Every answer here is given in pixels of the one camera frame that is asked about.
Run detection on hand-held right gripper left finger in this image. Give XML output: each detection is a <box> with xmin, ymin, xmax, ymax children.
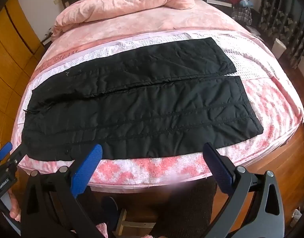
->
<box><xmin>19</xmin><ymin>144</ymin><xmax>115</xmax><ymax>238</ymax></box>

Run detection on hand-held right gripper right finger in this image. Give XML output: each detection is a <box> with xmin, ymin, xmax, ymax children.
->
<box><xmin>203</xmin><ymin>142</ymin><xmax>285</xmax><ymax>238</ymax></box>

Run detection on black quilted pants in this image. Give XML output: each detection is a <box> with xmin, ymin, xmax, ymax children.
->
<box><xmin>22</xmin><ymin>37</ymin><xmax>264</xmax><ymax>160</ymax></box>

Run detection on person's left hand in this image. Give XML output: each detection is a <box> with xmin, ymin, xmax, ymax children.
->
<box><xmin>7</xmin><ymin>191</ymin><xmax>22</xmax><ymax>222</ymax></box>

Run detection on dark blue slipper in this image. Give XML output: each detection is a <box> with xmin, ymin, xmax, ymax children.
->
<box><xmin>102</xmin><ymin>196</ymin><xmax>119</xmax><ymax>228</ymax></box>

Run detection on person's leg in brown trousers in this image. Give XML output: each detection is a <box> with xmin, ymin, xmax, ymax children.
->
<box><xmin>152</xmin><ymin>178</ymin><xmax>218</xmax><ymax>238</ymax></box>

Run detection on pink fluffy clothing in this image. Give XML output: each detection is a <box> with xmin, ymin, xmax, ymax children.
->
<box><xmin>95</xmin><ymin>223</ymin><xmax>115</xmax><ymax>238</ymax></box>

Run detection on pink white towel blanket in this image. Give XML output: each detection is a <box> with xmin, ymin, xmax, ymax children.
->
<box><xmin>28</xmin><ymin>31</ymin><xmax>304</xmax><ymax>186</ymax></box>

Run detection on orange wooden wardrobe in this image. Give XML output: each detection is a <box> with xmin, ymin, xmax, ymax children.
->
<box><xmin>0</xmin><ymin>0</ymin><xmax>45</xmax><ymax>154</ymax></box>

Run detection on crumpled white tissue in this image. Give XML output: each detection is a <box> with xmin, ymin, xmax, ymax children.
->
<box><xmin>291</xmin><ymin>208</ymin><xmax>302</xmax><ymax>225</ymax></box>

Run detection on white cylindrical bin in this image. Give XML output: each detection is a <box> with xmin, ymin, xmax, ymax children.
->
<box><xmin>272</xmin><ymin>38</ymin><xmax>286</xmax><ymax>59</ymax></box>

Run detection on plaid cloth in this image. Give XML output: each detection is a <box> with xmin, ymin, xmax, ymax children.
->
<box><xmin>233</xmin><ymin>6</ymin><xmax>253</xmax><ymax>26</ymax></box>

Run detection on bed with pink sheet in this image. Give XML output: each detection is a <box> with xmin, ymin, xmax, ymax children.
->
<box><xmin>16</xmin><ymin>0</ymin><xmax>304</xmax><ymax>187</ymax></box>

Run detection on dark nightstand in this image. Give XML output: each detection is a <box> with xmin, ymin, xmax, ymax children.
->
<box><xmin>195</xmin><ymin>0</ymin><xmax>254</xmax><ymax>28</ymax></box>

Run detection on dark patterned curtain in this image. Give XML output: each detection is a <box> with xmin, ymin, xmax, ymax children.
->
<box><xmin>259</xmin><ymin>0</ymin><xmax>304</xmax><ymax>67</ymax></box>

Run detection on pink velvet comforter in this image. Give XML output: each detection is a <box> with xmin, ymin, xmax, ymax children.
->
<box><xmin>51</xmin><ymin>0</ymin><xmax>199</xmax><ymax>39</ymax></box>

